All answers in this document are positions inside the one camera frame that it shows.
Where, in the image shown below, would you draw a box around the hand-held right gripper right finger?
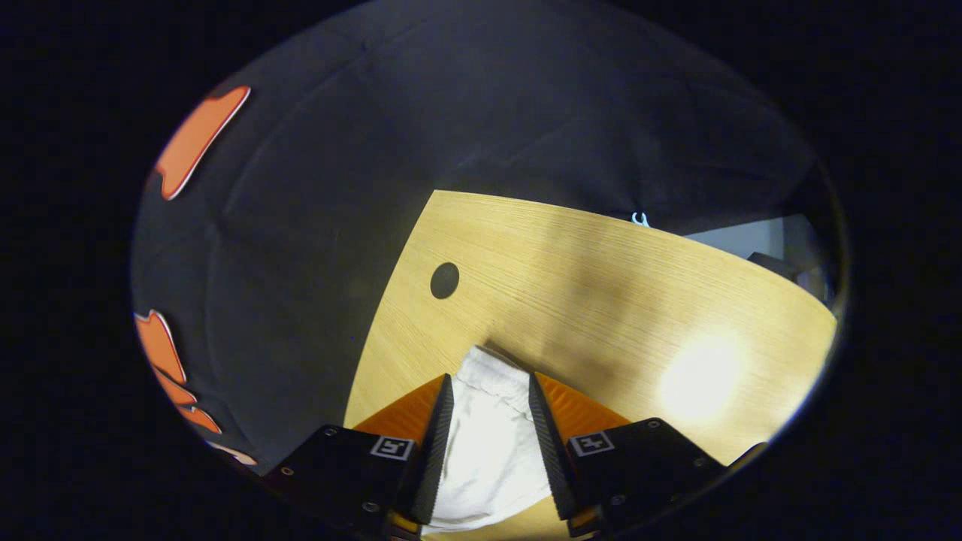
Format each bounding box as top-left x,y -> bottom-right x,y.
528,372 -> 767,537

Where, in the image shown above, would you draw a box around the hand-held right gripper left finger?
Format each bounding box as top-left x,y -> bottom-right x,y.
263,373 -> 455,539

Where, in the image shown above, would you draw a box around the white jeans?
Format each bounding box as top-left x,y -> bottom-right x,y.
421,344 -> 558,536

